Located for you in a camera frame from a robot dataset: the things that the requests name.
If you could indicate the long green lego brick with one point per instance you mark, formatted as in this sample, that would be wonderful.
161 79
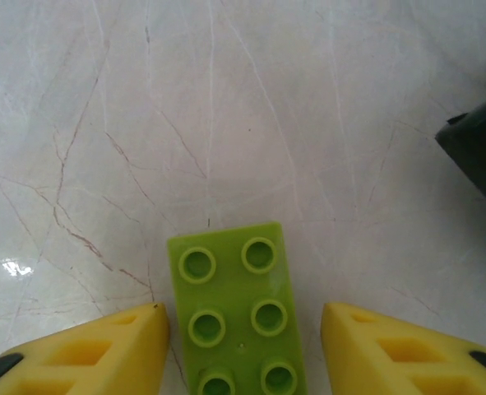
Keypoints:
238 312

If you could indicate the black rectangular container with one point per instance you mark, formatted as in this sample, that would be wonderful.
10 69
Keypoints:
483 156

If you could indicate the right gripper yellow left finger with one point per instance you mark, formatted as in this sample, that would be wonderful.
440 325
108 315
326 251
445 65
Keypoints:
74 354

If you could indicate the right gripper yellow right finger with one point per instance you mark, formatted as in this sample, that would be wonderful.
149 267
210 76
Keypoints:
411 354

